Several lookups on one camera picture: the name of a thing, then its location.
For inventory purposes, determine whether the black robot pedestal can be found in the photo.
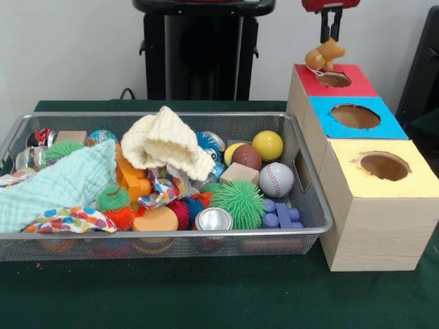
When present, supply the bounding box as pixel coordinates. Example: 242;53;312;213
132;0;277;101

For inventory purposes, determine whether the brown toy football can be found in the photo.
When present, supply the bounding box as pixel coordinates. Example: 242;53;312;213
231;144;263;171

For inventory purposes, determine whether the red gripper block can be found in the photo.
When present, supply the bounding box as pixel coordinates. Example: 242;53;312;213
301;0;361;42

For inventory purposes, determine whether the black upright panel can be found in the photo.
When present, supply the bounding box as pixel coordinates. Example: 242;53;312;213
396;5;439;121

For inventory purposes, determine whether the silver can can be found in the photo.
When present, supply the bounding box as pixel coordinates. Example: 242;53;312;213
194;207;234;231

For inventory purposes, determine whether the dark green table cloth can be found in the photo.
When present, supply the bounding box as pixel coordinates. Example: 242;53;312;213
0;99;439;329
406;109;439;145

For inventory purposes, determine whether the purple building block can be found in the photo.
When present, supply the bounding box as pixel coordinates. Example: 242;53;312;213
261;199;305;230

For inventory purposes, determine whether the cream waffle cloth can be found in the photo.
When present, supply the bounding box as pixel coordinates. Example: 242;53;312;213
120;105;216;182

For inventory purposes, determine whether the pale wooden cube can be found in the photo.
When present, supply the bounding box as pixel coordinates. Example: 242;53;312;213
219;162;261;186

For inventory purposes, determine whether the orange bear toy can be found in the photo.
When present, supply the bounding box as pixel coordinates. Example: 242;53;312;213
305;37;346;76

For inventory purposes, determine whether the metal mesh bin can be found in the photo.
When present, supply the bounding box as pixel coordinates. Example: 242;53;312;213
0;111;335;263

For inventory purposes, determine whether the yellow ball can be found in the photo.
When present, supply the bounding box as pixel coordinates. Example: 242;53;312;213
252;130;285;162

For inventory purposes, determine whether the wooden box with three holes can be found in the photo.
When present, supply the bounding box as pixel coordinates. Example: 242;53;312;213
286;62;439;272

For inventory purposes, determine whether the large green spiky ball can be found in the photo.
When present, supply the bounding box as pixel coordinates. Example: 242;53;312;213
209;178;268;230

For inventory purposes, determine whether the white toy baseball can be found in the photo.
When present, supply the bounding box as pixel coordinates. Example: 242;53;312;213
259;162;296;199

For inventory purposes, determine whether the colourful dotted cloth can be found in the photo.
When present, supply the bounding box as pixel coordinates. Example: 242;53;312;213
22;205;118;234

